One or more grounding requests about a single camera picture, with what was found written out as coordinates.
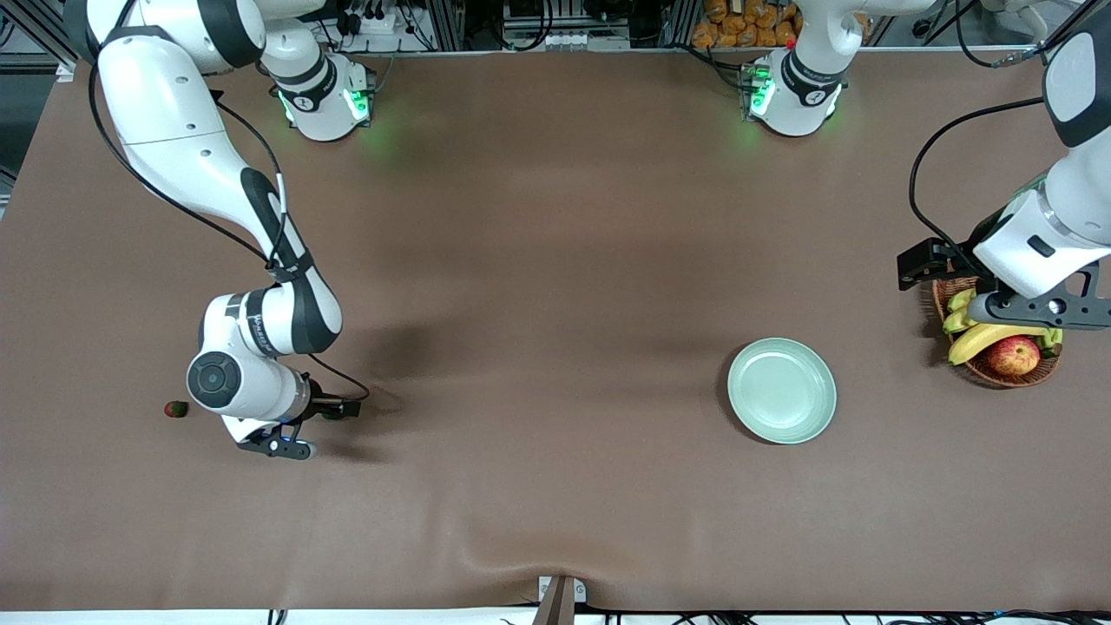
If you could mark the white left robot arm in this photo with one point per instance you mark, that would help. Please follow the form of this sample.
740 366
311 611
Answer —
1076 200

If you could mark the brown wicker basket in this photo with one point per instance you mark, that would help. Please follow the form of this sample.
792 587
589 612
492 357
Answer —
981 375

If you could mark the red yellow apple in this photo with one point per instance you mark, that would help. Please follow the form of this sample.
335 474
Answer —
1014 358

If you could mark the yellow banana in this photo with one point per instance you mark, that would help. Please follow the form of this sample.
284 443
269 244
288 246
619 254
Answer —
976 343
959 301
955 321

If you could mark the red strawberry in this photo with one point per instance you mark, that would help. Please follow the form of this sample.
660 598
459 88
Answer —
176 409

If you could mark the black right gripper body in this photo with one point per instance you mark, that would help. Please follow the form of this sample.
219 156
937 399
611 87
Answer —
319 405

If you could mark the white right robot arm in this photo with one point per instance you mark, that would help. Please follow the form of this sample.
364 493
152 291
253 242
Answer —
156 113

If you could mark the aluminium frame profile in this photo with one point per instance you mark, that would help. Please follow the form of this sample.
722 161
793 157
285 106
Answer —
447 22

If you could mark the light green round plate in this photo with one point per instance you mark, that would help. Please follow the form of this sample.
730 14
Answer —
781 391

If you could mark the bag of orange bread rolls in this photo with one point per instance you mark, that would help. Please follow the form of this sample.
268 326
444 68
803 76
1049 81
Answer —
738 26

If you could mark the brown table cloth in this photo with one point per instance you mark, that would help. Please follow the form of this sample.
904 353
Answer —
555 260

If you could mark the white power strip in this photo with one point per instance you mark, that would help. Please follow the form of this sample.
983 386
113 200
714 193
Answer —
568 40
382 24

